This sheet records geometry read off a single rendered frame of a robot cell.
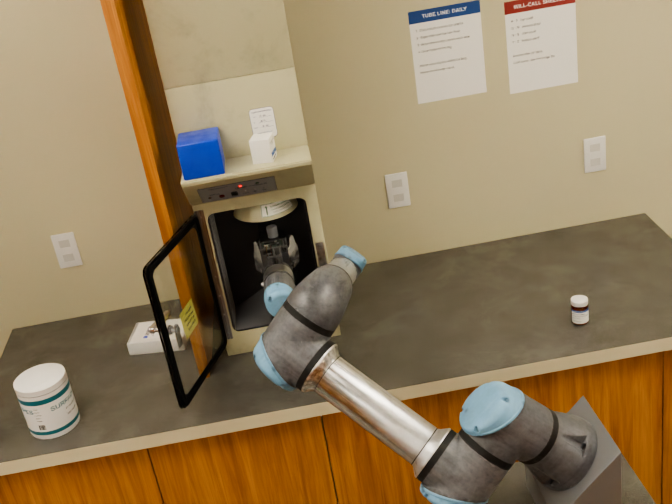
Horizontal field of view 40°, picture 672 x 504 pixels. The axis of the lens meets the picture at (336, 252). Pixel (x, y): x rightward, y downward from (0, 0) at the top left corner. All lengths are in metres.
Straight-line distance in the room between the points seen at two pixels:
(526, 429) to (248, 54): 1.10
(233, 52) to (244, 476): 1.09
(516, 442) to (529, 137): 1.37
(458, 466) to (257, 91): 1.04
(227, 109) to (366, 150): 0.65
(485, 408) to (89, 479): 1.16
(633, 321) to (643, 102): 0.78
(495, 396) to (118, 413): 1.11
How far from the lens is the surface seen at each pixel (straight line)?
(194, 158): 2.22
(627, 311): 2.57
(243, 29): 2.24
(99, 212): 2.88
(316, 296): 1.78
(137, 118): 2.22
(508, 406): 1.72
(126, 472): 2.48
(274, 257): 2.27
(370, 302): 2.71
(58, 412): 2.44
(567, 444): 1.80
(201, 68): 2.27
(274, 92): 2.28
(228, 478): 2.49
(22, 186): 2.89
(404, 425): 1.77
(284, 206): 2.42
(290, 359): 1.79
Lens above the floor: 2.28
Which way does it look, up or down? 26 degrees down
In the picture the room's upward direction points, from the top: 10 degrees counter-clockwise
